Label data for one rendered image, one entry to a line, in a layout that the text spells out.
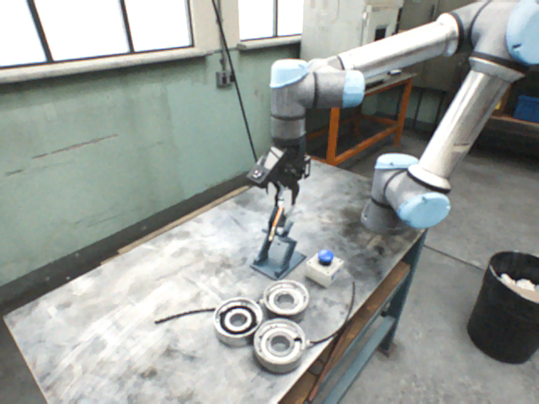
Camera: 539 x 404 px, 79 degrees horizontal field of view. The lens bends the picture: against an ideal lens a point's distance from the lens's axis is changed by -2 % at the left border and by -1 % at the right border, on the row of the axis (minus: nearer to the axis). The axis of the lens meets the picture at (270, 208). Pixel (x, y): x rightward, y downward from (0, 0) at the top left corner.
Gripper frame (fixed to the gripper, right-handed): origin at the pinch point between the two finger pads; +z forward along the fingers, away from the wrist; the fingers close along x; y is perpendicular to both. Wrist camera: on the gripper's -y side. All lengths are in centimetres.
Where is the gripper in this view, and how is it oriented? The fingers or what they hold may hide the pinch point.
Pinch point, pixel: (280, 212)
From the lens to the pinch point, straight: 84.4
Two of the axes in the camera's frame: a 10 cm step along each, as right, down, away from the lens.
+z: 0.0, 8.5, 5.3
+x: -7.8, -3.4, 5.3
